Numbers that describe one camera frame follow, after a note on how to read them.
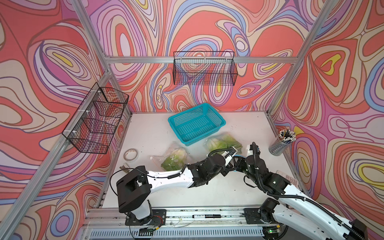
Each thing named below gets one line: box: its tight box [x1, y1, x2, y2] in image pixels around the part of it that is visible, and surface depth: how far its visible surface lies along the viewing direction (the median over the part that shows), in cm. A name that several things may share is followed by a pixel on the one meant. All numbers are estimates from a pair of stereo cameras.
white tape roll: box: [123, 148, 138, 161], surface depth 98 cm
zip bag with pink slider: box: [148, 140, 191, 172], surface depth 90 cm
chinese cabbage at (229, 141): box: [223, 134, 243, 154], surface depth 90 cm
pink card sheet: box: [276, 170, 299, 188], surface depth 86 cm
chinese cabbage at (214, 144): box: [207, 137, 230, 152], surface depth 93 cm
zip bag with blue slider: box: [203, 133, 243, 155], surface depth 93 cm
